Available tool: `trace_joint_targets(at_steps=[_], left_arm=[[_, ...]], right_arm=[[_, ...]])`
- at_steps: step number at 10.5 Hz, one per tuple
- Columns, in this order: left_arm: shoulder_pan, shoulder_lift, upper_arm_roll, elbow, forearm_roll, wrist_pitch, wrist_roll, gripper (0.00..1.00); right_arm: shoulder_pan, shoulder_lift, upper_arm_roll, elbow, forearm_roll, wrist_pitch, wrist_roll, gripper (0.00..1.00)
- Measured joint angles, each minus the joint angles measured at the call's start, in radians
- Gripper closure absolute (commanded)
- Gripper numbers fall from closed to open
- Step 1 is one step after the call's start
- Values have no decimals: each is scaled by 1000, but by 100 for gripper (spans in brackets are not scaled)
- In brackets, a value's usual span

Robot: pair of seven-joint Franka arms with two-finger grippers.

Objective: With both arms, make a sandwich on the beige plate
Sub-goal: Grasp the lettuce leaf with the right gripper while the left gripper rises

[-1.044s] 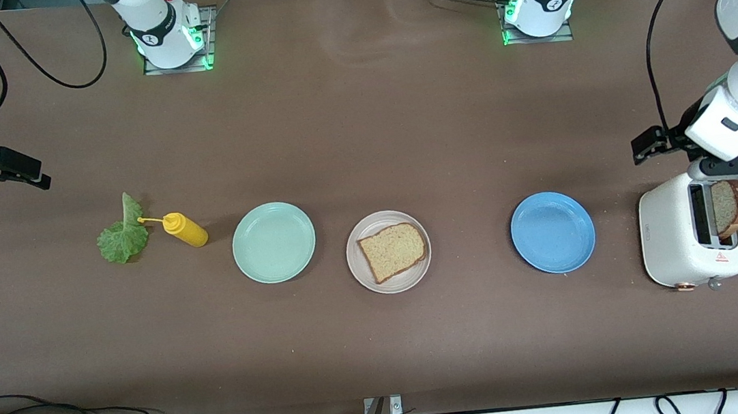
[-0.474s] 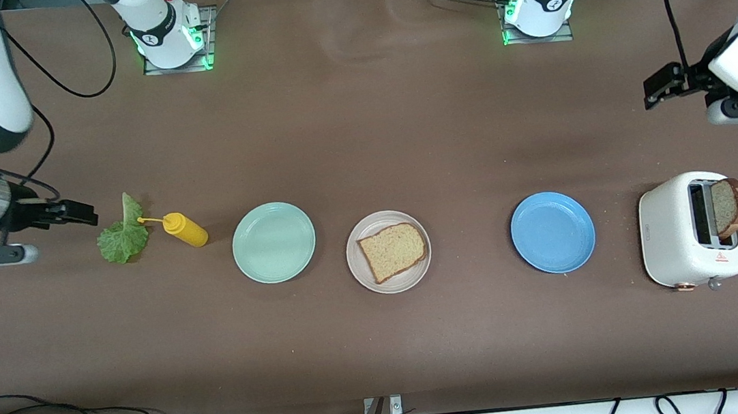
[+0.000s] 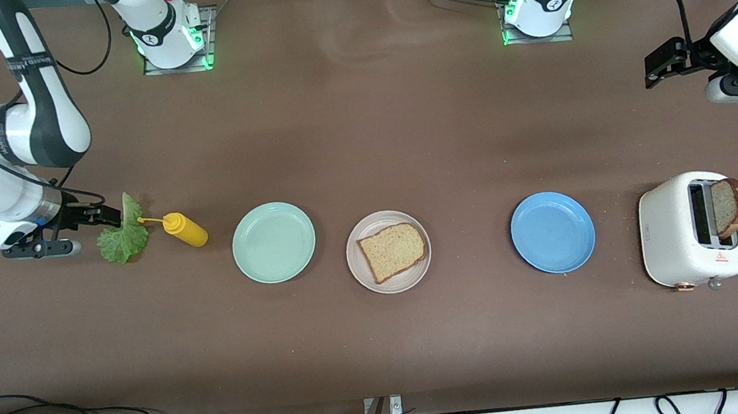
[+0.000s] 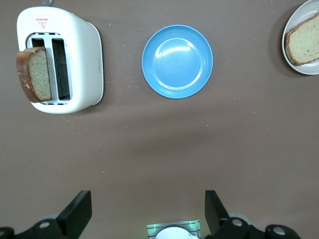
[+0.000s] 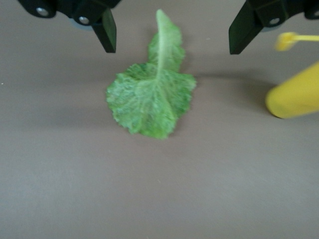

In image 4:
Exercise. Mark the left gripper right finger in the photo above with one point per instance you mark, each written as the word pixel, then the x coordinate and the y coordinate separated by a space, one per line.
pixel 216 216

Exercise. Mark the white two-slot toaster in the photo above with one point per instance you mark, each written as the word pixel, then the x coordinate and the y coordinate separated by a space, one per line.
pixel 82 62

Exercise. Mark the brown bread slice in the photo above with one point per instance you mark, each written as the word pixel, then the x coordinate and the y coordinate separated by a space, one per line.
pixel 37 74
pixel 304 42

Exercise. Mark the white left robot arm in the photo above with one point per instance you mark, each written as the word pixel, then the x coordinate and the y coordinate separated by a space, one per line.
pixel 173 234

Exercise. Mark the blue plate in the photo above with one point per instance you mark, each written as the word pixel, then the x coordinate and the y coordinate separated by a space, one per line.
pixel 177 62

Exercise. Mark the beige plate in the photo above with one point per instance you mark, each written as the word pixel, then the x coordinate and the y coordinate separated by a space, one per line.
pixel 289 67

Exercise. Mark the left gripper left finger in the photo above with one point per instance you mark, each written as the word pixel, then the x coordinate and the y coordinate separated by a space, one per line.
pixel 72 216

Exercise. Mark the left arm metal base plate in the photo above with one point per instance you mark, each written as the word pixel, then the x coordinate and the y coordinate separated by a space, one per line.
pixel 152 227

